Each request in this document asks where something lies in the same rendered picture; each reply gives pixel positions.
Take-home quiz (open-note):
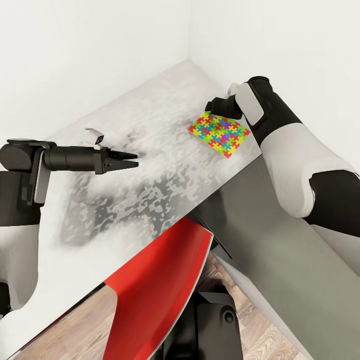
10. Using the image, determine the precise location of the jigsaw puzzle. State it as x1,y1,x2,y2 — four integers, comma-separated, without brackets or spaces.
188,111,251,159

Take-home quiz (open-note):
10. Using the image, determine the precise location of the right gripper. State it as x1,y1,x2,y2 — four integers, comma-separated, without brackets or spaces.
205,96,243,120

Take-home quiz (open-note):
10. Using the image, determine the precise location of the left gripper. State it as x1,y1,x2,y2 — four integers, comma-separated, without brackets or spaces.
65,146,139,175

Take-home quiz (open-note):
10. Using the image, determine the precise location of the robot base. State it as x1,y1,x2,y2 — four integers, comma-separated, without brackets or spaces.
150,285,244,360

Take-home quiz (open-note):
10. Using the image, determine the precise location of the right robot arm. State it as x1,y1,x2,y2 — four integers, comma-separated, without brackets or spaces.
205,76,360,278

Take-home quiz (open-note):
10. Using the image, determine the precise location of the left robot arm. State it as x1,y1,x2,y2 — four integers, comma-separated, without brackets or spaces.
0,128,139,321

